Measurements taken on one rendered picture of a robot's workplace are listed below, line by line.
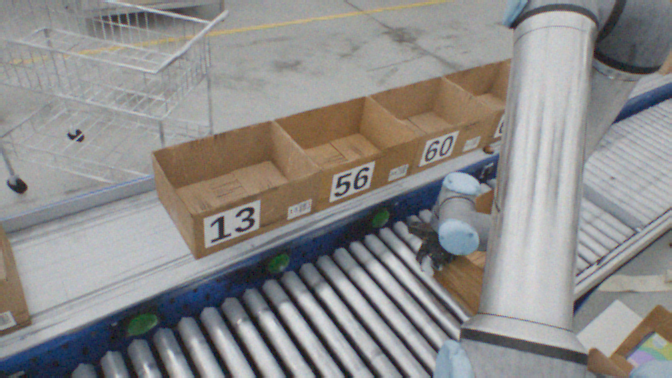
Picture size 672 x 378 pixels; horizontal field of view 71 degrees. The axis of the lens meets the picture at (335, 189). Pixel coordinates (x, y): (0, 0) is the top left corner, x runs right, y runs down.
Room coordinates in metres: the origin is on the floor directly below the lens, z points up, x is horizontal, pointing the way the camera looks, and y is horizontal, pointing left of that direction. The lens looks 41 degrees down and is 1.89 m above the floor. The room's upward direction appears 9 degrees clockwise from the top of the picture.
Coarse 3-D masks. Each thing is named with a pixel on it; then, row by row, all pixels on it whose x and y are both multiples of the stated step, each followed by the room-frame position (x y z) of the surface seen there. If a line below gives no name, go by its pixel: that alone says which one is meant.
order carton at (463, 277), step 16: (480, 208) 1.24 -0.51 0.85; (416, 256) 1.05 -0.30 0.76; (464, 256) 0.93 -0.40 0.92; (480, 256) 1.10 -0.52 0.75; (448, 272) 0.95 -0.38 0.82; (464, 272) 0.92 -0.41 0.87; (480, 272) 0.89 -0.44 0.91; (448, 288) 0.94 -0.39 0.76; (464, 288) 0.90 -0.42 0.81; (480, 288) 0.87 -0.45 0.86; (464, 304) 0.89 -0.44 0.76
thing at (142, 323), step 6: (138, 318) 0.62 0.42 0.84; (144, 318) 0.62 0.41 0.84; (150, 318) 0.63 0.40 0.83; (156, 318) 0.64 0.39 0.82; (132, 324) 0.60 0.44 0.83; (138, 324) 0.61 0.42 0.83; (144, 324) 0.62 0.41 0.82; (150, 324) 0.63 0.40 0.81; (132, 330) 0.60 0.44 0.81; (138, 330) 0.61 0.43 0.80; (144, 330) 0.62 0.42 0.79
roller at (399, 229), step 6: (402, 222) 1.21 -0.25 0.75; (396, 228) 1.19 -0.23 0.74; (402, 228) 1.18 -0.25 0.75; (396, 234) 1.17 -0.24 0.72; (402, 234) 1.16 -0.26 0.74; (408, 234) 1.16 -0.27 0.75; (402, 240) 1.15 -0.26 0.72; (408, 240) 1.14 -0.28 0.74; (414, 240) 1.13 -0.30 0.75; (420, 240) 1.14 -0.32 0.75; (408, 246) 1.13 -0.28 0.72; (414, 246) 1.11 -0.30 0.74; (414, 252) 1.10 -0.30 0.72
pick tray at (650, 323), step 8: (656, 312) 0.93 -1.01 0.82; (664, 312) 0.92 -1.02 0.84; (648, 320) 0.93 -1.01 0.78; (656, 320) 0.92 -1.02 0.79; (664, 320) 0.91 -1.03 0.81; (640, 328) 0.91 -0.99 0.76; (648, 328) 0.92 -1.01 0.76; (656, 328) 0.91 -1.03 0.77; (664, 328) 0.90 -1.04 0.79; (632, 336) 0.87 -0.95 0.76; (640, 336) 0.88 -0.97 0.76; (664, 336) 0.89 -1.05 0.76; (624, 344) 0.84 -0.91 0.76; (632, 344) 0.84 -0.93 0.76; (616, 352) 0.75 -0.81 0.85; (624, 352) 0.81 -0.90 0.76; (616, 360) 0.73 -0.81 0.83; (624, 360) 0.73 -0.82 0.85; (624, 368) 0.72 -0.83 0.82; (632, 368) 0.71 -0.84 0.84
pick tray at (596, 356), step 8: (592, 352) 0.75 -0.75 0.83; (600, 352) 0.74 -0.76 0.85; (592, 360) 0.74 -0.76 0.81; (600, 360) 0.73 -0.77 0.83; (608, 360) 0.72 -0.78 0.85; (592, 368) 0.73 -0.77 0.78; (600, 368) 0.72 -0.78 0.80; (608, 368) 0.71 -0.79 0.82; (616, 368) 0.70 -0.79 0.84; (616, 376) 0.69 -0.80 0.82; (624, 376) 0.68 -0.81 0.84
